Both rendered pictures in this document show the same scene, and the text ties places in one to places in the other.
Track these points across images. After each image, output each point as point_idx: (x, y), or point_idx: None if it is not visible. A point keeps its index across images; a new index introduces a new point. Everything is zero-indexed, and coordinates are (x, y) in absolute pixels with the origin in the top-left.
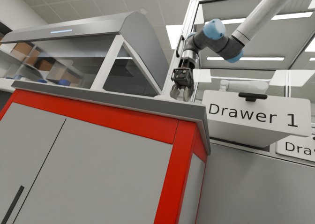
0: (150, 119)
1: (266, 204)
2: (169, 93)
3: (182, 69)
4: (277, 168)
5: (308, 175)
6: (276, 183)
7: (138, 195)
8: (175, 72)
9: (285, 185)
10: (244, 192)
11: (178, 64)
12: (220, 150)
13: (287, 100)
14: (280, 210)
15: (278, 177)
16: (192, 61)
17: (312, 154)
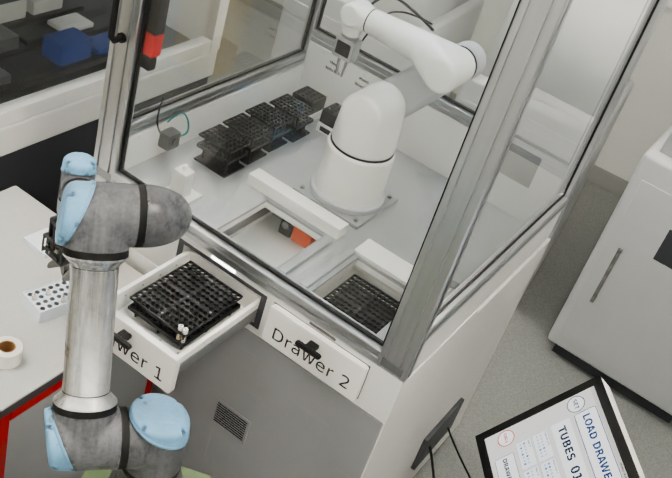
0: None
1: (240, 388)
2: (48, 267)
3: (53, 245)
4: (262, 353)
5: (294, 374)
6: (256, 370)
7: None
8: (46, 242)
9: (265, 376)
10: (218, 367)
11: (49, 232)
12: None
13: (158, 351)
14: (253, 398)
15: (260, 364)
16: None
17: (300, 355)
